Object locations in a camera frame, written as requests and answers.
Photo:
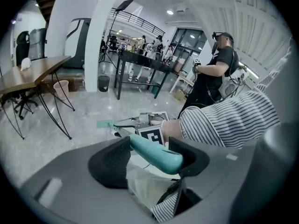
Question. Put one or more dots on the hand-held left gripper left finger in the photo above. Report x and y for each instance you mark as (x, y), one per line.
(107, 167)

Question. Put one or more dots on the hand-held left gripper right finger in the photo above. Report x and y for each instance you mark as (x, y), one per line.
(195, 162)

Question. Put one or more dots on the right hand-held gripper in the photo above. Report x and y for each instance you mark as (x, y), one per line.
(151, 134)

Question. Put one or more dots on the person's right forearm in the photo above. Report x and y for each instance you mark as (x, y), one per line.
(222, 120)

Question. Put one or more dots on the person's right hand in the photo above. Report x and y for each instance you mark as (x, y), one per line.
(156, 122)

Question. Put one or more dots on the teal plastic bin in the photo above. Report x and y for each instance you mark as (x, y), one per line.
(156, 89)

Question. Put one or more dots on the black mesh wastebasket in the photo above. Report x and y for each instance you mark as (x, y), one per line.
(103, 81)

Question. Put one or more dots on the clear plastic water bottle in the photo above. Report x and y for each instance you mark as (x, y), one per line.
(131, 75)
(149, 78)

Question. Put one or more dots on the person's striped shirt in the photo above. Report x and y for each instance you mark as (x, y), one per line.
(233, 118)

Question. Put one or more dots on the cardboard box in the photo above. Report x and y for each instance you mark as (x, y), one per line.
(180, 95)

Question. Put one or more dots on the brown wooden platform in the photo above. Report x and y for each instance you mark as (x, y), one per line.
(74, 83)

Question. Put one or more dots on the black table with shelf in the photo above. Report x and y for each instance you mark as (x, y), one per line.
(144, 60)

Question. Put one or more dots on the white table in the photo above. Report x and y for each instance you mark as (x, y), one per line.
(184, 79)

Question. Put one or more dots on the pink wastebasket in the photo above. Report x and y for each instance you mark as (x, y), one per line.
(61, 87)

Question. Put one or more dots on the group of small containers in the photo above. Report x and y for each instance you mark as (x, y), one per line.
(127, 48)

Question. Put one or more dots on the black swivel office chair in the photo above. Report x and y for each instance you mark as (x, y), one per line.
(113, 43)
(22, 99)

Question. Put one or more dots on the white and black machine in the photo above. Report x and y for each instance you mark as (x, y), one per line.
(80, 45)

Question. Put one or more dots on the black framed glass door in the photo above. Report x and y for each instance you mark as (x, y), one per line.
(187, 43)

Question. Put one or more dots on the black metal railing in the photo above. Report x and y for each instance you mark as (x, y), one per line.
(144, 22)

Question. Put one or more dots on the long strip light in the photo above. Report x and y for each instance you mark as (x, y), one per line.
(248, 69)

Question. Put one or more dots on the white crumpled bag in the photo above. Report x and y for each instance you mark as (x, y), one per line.
(25, 65)

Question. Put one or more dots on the grey covered cabinet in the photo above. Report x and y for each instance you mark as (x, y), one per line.
(37, 43)

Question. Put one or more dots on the light stand with black panel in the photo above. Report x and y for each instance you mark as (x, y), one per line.
(125, 4)

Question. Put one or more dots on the round ceiling light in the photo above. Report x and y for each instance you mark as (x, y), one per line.
(170, 12)

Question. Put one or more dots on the black high-back chair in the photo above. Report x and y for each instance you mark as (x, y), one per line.
(22, 48)

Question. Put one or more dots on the dark wooden staircase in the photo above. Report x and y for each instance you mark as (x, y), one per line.
(47, 3)

